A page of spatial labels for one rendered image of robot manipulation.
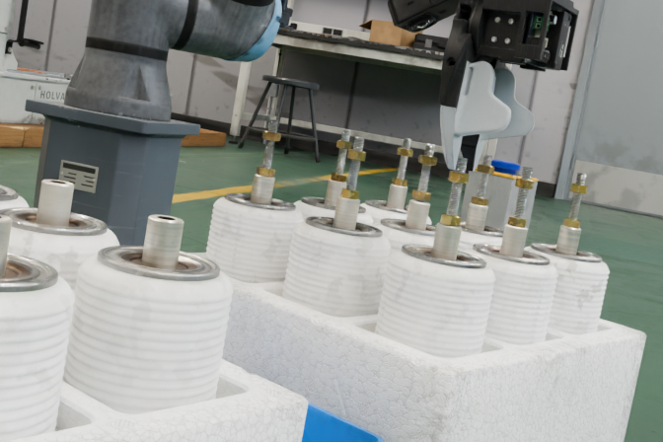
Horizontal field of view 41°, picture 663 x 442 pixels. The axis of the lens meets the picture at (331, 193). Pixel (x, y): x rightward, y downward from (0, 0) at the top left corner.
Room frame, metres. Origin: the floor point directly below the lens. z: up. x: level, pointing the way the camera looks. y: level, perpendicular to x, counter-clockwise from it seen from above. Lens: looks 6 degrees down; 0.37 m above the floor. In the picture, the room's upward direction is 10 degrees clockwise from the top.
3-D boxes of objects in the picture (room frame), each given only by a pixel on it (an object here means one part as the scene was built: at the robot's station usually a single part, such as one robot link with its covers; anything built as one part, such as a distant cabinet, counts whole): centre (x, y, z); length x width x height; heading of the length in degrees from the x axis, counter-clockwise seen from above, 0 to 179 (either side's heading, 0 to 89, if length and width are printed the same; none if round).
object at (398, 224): (0.95, -0.09, 0.25); 0.08 x 0.08 x 0.01
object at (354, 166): (0.86, -0.02, 0.30); 0.01 x 0.01 x 0.08
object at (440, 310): (0.78, -0.11, 0.16); 0.10 x 0.10 x 0.18
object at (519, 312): (0.87, -0.18, 0.16); 0.10 x 0.10 x 0.18
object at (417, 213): (0.95, -0.09, 0.26); 0.02 x 0.02 x 0.03
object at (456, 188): (0.78, -0.11, 0.30); 0.01 x 0.01 x 0.08
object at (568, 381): (0.95, -0.09, 0.09); 0.39 x 0.39 x 0.18; 49
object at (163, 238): (0.55, 0.10, 0.26); 0.02 x 0.02 x 0.03
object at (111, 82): (1.29, 0.32, 0.35); 0.15 x 0.15 x 0.10
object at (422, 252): (0.78, -0.11, 0.25); 0.08 x 0.08 x 0.01
